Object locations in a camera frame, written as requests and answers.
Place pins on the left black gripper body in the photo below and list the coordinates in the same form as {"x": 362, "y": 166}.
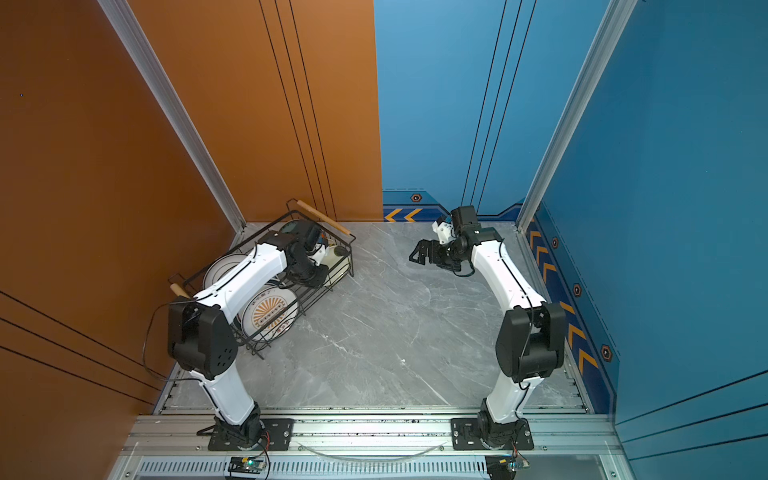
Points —
{"x": 312, "y": 275}

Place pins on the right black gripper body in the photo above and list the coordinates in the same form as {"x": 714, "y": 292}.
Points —
{"x": 446, "y": 255}

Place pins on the black wire dish rack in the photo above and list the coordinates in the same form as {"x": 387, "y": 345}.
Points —
{"x": 333, "y": 232}

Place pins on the cream plate with black flowers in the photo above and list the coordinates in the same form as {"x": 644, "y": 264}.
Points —
{"x": 336, "y": 257}

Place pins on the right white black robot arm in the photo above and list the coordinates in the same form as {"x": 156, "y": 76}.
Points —
{"x": 530, "y": 344}

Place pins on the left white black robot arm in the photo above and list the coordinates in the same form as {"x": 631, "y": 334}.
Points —
{"x": 201, "y": 337}

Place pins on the grey green plate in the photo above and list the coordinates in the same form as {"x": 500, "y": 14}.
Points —
{"x": 295, "y": 227}

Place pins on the white patterned plate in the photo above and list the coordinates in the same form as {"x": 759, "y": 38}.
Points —
{"x": 271, "y": 313}
{"x": 221, "y": 268}
{"x": 240, "y": 321}

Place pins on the left circuit board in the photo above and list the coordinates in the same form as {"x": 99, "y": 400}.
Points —
{"x": 247, "y": 467}

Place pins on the circuit board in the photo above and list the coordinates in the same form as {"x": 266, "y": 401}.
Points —
{"x": 247, "y": 467}
{"x": 505, "y": 467}

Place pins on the right circuit board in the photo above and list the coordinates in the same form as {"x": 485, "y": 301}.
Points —
{"x": 505, "y": 467}

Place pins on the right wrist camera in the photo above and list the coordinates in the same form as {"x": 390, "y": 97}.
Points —
{"x": 443, "y": 228}

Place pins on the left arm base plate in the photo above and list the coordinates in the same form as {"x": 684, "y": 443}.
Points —
{"x": 273, "y": 434}

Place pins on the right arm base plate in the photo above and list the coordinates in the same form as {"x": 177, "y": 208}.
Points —
{"x": 465, "y": 433}

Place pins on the aluminium mounting rail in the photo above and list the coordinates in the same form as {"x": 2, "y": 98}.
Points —
{"x": 394, "y": 443}

